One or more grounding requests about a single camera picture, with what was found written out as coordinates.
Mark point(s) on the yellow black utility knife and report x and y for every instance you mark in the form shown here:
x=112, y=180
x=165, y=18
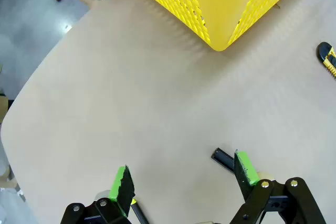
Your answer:
x=324, y=51

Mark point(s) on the brown cardboard box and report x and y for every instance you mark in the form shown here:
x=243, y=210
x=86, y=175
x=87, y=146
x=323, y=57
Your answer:
x=3, y=108

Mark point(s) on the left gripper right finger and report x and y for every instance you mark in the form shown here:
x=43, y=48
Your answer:
x=245, y=171

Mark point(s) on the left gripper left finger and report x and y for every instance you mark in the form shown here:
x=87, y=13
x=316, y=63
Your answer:
x=122, y=190

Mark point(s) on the black pen with yellow ends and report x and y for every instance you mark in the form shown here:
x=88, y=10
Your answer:
x=139, y=212

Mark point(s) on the white marker with black cap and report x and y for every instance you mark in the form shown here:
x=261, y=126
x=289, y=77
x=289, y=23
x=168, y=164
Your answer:
x=221, y=159

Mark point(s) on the yellow plastic mesh basket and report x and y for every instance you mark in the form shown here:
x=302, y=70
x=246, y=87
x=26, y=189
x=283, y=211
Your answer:
x=223, y=11

